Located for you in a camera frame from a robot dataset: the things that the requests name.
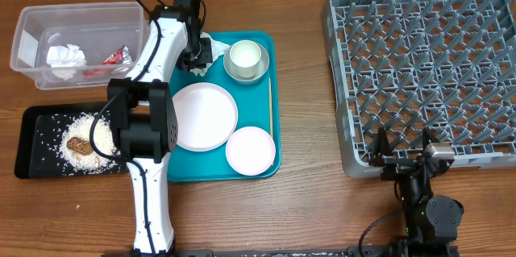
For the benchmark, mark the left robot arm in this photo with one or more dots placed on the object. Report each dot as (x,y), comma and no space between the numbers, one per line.
(143,120)

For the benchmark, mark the black plastic tray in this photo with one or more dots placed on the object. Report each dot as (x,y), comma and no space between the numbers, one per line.
(25,164)

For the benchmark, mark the grey saucer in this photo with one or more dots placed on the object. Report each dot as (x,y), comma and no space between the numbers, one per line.
(262,67)

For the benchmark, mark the teal serving tray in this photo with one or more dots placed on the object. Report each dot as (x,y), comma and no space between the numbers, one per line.
(252,104)

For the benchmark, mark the small white plate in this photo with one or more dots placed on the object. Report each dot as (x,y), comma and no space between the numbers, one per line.
(250,151)

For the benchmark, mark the white napkin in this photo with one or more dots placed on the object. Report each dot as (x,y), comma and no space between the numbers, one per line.
(218,49)

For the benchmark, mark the small white tissue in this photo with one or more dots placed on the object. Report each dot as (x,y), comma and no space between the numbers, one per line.
(62,59)

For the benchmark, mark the grey dishwasher rack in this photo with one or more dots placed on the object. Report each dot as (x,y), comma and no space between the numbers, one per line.
(409,65)

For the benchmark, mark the large white plate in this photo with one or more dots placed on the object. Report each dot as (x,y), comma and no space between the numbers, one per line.
(207,116)

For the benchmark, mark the brown cookie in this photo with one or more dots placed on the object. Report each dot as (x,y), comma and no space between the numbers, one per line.
(80,146)

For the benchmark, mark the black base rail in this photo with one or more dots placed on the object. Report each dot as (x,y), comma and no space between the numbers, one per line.
(350,252)

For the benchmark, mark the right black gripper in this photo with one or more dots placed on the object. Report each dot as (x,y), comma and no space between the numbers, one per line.
(396,166)

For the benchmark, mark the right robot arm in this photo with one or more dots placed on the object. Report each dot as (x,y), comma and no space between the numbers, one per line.
(431,221)

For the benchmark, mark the clear plastic bin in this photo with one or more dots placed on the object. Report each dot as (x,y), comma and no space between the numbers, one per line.
(99,29)

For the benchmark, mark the white rice pile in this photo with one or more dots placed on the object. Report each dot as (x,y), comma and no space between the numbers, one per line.
(80,128)

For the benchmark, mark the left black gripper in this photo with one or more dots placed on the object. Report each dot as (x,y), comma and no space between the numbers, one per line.
(202,60)

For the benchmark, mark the red snack wrapper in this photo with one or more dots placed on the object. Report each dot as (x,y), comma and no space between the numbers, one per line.
(120,59)

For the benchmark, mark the wooden chopstick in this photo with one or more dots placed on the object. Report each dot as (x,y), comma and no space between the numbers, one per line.
(270,105)

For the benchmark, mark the white cup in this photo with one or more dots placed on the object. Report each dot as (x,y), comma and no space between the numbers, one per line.
(245,56)

